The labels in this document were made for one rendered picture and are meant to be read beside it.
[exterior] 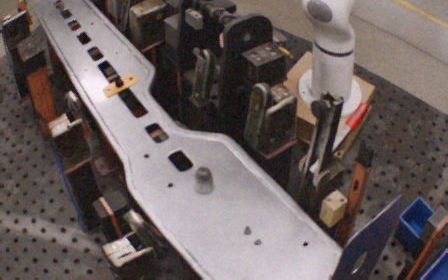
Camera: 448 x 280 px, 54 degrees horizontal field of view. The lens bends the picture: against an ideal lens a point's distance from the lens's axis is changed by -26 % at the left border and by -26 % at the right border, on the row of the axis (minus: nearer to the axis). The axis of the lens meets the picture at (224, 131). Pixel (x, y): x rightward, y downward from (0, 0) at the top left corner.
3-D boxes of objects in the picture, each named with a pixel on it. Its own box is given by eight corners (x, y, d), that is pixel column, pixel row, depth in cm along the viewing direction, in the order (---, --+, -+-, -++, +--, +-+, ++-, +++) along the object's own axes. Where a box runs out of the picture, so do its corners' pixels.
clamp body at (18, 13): (12, 93, 170) (-6, 18, 144) (41, 75, 175) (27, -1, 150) (17, 108, 164) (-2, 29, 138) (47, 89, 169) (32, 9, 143)
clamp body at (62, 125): (73, 214, 132) (38, 121, 107) (106, 196, 137) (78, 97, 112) (87, 238, 127) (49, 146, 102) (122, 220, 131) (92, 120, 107)
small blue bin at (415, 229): (389, 235, 123) (398, 216, 116) (411, 215, 126) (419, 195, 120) (410, 257, 116) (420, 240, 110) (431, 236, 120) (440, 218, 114)
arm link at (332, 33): (359, 40, 135) (361, -26, 118) (339, 78, 125) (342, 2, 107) (321, 23, 140) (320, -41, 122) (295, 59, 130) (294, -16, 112)
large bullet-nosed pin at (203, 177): (192, 191, 102) (189, 166, 97) (207, 183, 103) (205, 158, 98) (202, 202, 100) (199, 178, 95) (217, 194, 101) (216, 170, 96)
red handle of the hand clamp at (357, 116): (302, 164, 94) (357, 95, 93) (306, 168, 96) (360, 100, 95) (317, 178, 92) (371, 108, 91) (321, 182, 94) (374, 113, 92)
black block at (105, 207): (114, 271, 120) (80, 201, 99) (148, 256, 124) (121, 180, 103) (131, 293, 115) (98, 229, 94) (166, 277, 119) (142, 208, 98)
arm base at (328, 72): (317, 60, 157) (318, 13, 143) (369, 88, 149) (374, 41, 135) (285, 97, 147) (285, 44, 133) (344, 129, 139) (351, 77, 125)
